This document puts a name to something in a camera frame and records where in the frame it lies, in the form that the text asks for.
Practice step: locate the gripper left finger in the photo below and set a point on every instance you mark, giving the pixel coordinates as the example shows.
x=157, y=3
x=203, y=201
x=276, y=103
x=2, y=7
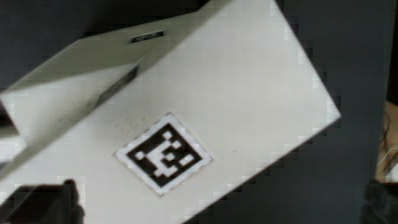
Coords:
x=43, y=204

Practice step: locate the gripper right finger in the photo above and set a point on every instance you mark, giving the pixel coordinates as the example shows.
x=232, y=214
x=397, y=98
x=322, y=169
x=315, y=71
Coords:
x=381, y=203

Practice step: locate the white cabinet body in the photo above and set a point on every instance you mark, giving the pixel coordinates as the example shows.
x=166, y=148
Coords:
x=68, y=86

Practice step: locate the white cabinet top block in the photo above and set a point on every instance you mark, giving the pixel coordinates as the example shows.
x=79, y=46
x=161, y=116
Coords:
x=194, y=128

